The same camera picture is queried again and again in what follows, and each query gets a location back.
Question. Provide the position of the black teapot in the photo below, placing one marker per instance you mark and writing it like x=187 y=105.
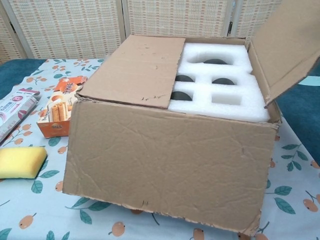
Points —
x=216 y=61

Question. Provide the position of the large brown cardboard box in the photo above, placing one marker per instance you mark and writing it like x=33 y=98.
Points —
x=162 y=155

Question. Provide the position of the black cup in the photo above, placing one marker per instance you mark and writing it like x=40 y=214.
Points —
x=185 y=78
x=181 y=96
x=223 y=81

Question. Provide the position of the yellow sponge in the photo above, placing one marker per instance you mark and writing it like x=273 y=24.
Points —
x=20 y=161

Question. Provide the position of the white pink toothpaste box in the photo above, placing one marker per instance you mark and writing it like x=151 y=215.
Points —
x=15 y=110

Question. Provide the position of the white foam insert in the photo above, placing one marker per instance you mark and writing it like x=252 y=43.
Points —
x=225 y=112

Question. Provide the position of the woven folding screen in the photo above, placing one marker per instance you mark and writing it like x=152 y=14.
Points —
x=62 y=25

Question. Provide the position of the blue white paper tag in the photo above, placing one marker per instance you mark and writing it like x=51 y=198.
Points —
x=312 y=82

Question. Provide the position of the fruit and leaf print tablecloth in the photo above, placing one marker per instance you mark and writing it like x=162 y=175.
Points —
x=37 y=212

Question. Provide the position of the orange egg roll snack box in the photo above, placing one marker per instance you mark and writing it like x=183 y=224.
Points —
x=53 y=112

